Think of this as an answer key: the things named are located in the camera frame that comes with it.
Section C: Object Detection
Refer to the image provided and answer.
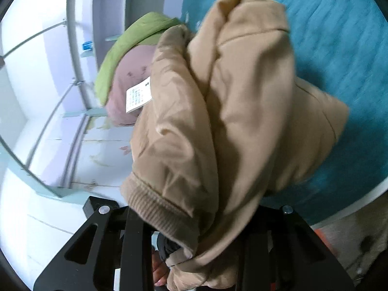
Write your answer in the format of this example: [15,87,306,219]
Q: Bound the tan padded jacket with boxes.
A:
[121,0,348,290]

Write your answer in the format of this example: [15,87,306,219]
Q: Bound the person's right hand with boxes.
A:
[152,250,169,286]

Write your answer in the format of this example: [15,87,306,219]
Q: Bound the green blanket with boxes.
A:
[94,12,181,106]

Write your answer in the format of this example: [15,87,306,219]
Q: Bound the teal quilted bedspread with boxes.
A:
[182,0,387,225]

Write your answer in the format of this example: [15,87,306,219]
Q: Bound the white headboard shelf unit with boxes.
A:
[66,0,183,110]

